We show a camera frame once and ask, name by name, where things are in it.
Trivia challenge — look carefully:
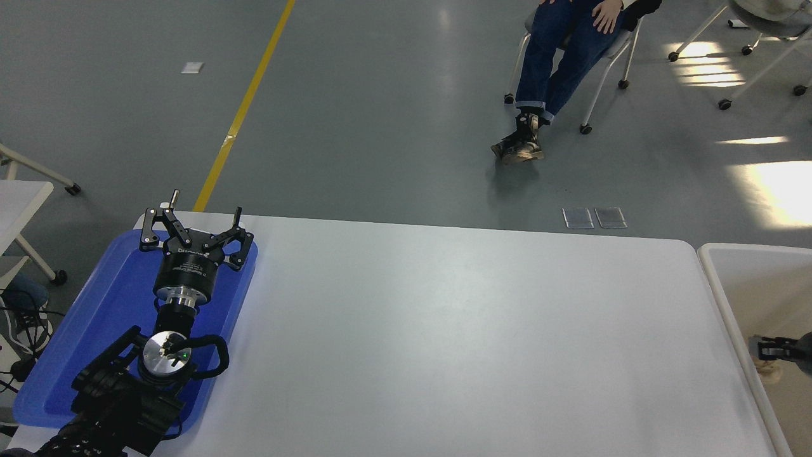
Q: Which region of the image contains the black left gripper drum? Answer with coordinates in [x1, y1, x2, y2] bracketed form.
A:
[154, 240, 224, 299]

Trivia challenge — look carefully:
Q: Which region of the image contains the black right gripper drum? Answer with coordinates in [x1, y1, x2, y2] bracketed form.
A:
[792, 331, 812, 375]

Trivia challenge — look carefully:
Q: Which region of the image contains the person's left hand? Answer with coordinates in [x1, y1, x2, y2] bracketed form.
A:
[591, 0, 624, 34]

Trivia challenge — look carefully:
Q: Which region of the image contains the large pale bin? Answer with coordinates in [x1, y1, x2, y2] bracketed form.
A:
[697, 243, 812, 457]

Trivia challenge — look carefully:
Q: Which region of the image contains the blue plastic tray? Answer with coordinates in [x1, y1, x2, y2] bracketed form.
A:
[11, 228, 259, 439]

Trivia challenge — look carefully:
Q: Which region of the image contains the white side table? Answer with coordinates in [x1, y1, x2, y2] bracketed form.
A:
[0, 143, 82, 286]

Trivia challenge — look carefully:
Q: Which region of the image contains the person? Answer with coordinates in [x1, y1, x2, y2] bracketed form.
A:
[0, 273, 53, 356]
[490, 0, 664, 167]

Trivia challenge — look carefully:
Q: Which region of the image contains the grey chair with casters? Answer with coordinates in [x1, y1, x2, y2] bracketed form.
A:
[503, 13, 643, 135]
[666, 0, 812, 112]

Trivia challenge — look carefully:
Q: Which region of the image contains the black cable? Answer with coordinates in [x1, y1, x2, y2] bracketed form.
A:
[0, 357, 37, 395]

